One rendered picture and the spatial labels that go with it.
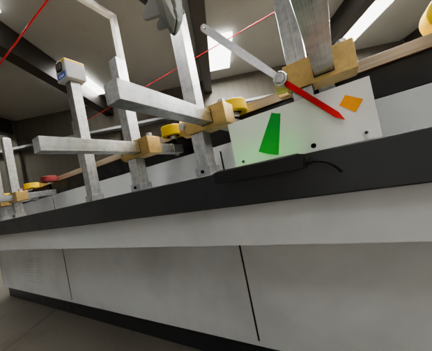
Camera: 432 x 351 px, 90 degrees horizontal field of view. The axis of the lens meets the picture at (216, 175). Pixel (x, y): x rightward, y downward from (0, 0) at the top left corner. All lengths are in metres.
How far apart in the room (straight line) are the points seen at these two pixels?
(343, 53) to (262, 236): 0.38
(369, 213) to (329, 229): 0.07
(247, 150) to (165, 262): 0.69
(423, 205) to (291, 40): 0.36
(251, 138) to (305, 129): 0.11
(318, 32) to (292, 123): 0.17
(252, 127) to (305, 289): 0.52
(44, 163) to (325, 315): 7.21
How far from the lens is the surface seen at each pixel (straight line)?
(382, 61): 0.69
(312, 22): 0.30
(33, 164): 7.64
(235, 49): 0.47
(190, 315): 1.05
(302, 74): 0.46
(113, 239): 0.87
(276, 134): 0.45
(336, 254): 0.71
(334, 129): 0.43
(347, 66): 0.45
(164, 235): 0.68
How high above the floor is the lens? 0.69
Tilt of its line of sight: 1 degrees up
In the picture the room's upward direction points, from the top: 12 degrees counter-clockwise
